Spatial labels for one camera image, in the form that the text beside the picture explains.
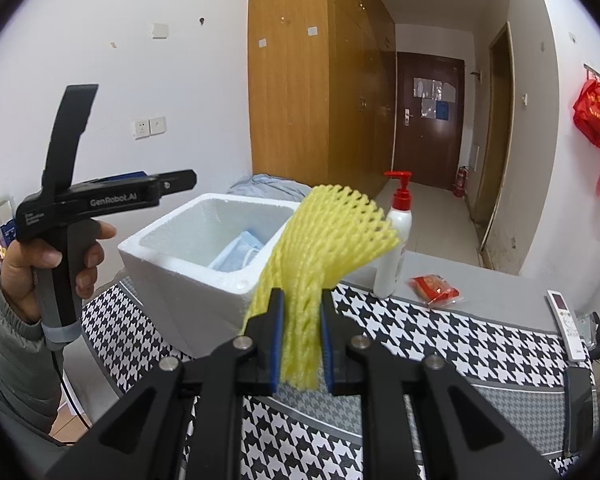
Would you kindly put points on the red fire extinguisher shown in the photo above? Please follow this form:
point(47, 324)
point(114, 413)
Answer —
point(459, 189)

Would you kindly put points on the black smartphone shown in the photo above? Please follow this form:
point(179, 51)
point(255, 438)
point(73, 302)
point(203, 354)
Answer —
point(578, 410)

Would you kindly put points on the blue face mask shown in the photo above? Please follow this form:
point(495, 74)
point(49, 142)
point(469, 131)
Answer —
point(237, 254)

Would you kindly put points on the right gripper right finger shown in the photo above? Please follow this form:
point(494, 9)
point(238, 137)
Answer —
point(420, 419)

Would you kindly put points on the person left hand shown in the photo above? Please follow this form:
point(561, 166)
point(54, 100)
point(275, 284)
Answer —
point(17, 279)

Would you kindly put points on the red snack packet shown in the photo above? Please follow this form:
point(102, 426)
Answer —
point(435, 291)

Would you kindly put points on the grey jacket forearm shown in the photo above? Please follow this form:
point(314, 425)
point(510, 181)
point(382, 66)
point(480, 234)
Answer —
point(29, 384)

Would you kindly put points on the light blue cloth pile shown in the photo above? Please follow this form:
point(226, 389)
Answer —
point(274, 188)

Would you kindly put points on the wooden wardrobe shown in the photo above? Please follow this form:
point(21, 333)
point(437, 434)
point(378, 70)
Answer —
point(322, 91)

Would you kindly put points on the yellow foam net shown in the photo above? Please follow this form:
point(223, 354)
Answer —
point(334, 231)

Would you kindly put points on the wall socket pair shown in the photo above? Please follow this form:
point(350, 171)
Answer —
point(143, 128)

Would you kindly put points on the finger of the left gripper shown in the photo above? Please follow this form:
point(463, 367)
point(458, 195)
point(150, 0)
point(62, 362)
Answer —
point(177, 181)

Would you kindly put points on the houndstooth table mat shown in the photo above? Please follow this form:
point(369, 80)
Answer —
point(465, 343)

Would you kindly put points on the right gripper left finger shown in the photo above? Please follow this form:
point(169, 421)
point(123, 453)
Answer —
point(184, 419)

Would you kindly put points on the dark brown door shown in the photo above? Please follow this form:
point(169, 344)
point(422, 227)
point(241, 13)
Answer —
point(429, 117)

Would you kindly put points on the white remote control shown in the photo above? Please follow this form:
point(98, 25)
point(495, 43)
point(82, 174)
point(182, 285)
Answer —
point(567, 326)

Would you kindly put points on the white pump lotion bottle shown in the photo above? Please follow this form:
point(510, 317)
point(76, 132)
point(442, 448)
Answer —
point(400, 218)

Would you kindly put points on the white foam box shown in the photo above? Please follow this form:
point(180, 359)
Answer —
point(194, 307)

